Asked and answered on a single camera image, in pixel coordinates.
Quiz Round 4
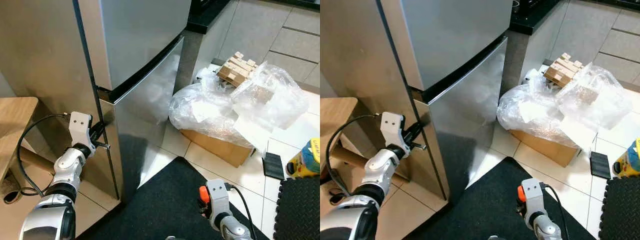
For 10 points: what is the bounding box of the silver fridge body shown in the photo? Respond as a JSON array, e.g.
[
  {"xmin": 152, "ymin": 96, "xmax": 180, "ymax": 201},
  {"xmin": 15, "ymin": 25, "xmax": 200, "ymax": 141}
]
[
  {"xmin": 320, "ymin": 0, "xmax": 449, "ymax": 206},
  {"xmin": 0, "ymin": 0, "xmax": 124, "ymax": 203}
]

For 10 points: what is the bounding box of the black floor mat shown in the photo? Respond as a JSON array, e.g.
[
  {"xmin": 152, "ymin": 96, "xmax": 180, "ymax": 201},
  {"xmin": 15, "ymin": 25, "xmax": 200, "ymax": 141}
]
[
  {"xmin": 80, "ymin": 156, "xmax": 274, "ymax": 240},
  {"xmin": 402, "ymin": 156, "xmax": 599, "ymax": 240}
]

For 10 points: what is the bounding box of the cardboard box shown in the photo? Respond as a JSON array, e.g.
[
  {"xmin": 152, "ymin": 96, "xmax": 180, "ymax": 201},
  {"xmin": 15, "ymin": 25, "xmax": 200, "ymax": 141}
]
[
  {"xmin": 507, "ymin": 128, "xmax": 584, "ymax": 169},
  {"xmin": 178, "ymin": 128, "xmax": 254, "ymax": 169}
]

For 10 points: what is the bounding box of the wooden table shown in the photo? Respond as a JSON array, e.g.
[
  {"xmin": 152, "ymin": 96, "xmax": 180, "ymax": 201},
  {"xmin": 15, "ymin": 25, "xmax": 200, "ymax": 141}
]
[
  {"xmin": 0, "ymin": 96, "xmax": 40, "ymax": 182},
  {"xmin": 320, "ymin": 96, "xmax": 359, "ymax": 177}
]

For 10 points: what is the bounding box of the small black pedal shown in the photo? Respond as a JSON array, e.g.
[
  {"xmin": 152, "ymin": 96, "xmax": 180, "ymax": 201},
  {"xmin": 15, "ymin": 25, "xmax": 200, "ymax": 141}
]
[
  {"xmin": 589, "ymin": 151, "xmax": 612, "ymax": 180},
  {"xmin": 262, "ymin": 151, "xmax": 286, "ymax": 181}
]

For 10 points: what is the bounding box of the black foam floor tile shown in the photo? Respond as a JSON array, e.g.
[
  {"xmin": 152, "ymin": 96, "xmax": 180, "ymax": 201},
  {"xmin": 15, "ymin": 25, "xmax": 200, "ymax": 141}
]
[
  {"xmin": 597, "ymin": 174, "xmax": 640, "ymax": 240},
  {"xmin": 273, "ymin": 174, "xmax": 321, "ymax": 240}
]

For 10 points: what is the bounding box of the crumpled clear plastic wrap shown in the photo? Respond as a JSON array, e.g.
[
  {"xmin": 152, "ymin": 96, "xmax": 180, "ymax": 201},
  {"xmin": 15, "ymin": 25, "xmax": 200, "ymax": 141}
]
[
  {"xmin": 496, "ymin": 74, "xmax": 592, "ymax": 149},
  {"xmin": 168, "ymin": 79, "xmax": 262, "ymax": 151}
]

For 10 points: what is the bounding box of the yellow and blue container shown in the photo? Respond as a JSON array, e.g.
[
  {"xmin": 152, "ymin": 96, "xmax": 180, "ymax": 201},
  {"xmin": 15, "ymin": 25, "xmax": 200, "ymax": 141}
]
[
  {"xmin": 285, "ymin": 137, "xmax": 321, "ymax": 180},
  {"xmin": 612, "ymin": 138, "xmax": 640, "ymax": 179}
]

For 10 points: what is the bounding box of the tan moulded pulp packaging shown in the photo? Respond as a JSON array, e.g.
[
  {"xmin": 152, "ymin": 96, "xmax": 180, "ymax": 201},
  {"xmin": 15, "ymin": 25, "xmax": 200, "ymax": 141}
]
[
  {"xmin": 543, "ymin": 52, "xmax": 584, "ymax": 89},
  {"xmin": 215, "ymin": 51, "xmax": 259, "ymax": 87}
]

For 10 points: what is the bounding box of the grey kitchen cabinet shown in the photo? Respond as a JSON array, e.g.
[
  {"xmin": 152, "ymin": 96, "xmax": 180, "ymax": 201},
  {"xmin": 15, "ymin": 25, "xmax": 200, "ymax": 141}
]
[{"xmin": 542, "ymin": 0, "xmax": 640, "ymax": 87}]

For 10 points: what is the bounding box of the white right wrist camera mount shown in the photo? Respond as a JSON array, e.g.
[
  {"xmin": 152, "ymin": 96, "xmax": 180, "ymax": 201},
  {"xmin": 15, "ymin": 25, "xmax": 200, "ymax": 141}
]
[
  {"xmin": 205, "ymin": 178, "xmax": 231, "ymax": 217},
  {"xmin": 521, "ymin": 178, "xmax": 546, "ymax": 217}
]

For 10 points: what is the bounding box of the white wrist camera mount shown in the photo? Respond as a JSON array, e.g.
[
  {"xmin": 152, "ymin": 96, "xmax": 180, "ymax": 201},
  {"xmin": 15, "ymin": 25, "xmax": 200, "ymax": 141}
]
[
  {"xmin": 379, "ymin": 111, "xmax": 405, "ymax": 147},
  {"xmin": 68, "ymin": 111, "xmax": 94, "ymax": 147},
  {"xmin": 205, "ymin": 178, "xmax": 231, "ymax": 217},
  {"xmin": 521, "ymin": 178, "xmax": 546, "ymax": 217}
]

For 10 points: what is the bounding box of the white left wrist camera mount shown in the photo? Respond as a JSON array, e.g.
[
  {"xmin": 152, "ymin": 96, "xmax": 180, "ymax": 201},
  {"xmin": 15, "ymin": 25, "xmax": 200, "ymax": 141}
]
[
  {"xmin": 68, "ymin": 111, "xmax": 94, "ymax": 147},
  {"xmin": 379, "ymin": 111, "xmax": 405, "ymax": 147}
]

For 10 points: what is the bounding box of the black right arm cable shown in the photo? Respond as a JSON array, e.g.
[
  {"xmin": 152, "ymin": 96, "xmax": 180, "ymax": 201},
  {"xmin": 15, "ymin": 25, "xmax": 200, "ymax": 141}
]
[
  {"xmin": 225, "ymin": 182, "xmax": 259, "ymax": 240},
  {"xmin": 542, "ymin": 183, "xmax": 571, "ymax": 240}
]

